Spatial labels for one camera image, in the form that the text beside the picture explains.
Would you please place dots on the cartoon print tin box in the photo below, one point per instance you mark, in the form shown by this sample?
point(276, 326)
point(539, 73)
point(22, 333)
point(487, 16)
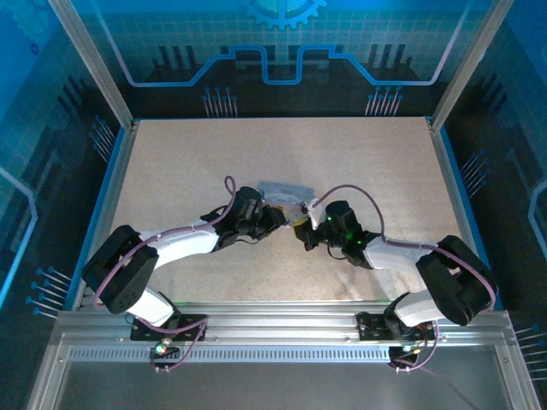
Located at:
point(284, 192)

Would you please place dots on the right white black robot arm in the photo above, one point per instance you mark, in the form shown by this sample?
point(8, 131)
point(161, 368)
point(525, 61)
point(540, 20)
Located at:
point(395, 253)

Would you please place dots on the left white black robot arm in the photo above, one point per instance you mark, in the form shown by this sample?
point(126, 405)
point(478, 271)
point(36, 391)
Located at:
point(179, 244)

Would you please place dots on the small circuit board green light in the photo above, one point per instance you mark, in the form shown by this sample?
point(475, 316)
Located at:
point(407, 350)
point(161, 349)

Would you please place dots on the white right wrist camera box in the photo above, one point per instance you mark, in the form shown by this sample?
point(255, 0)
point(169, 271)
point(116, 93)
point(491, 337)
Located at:
point(314, 215)

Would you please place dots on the aluminium frame cross rail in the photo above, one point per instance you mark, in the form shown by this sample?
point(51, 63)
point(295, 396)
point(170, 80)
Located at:
point(282, 320)

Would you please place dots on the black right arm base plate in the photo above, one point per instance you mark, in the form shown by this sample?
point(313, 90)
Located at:
point(372, 326)

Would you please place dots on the aluminium frame side rail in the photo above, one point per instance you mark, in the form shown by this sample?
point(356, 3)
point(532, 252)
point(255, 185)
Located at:
point(457, 205)
point(104, 213)

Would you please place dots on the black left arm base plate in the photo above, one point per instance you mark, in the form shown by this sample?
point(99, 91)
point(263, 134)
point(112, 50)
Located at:
point(192, 326)

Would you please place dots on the aluminium frame post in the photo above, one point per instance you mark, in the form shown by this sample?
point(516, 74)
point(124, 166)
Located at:
point(92, 64)
point(470, 64)

